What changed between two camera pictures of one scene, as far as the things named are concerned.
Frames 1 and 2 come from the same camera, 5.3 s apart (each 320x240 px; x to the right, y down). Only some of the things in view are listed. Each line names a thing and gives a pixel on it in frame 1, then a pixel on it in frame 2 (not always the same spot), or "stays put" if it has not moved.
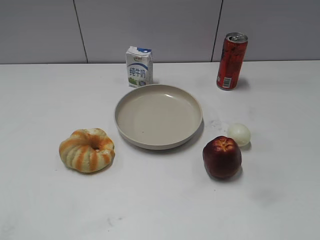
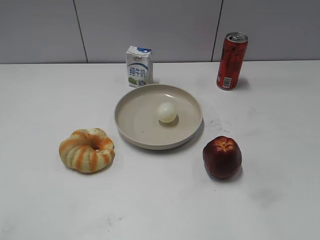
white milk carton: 140,68 stays put
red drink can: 233,50 stays put
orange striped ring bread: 88,150 stays put
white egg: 240,133 -> 167,112
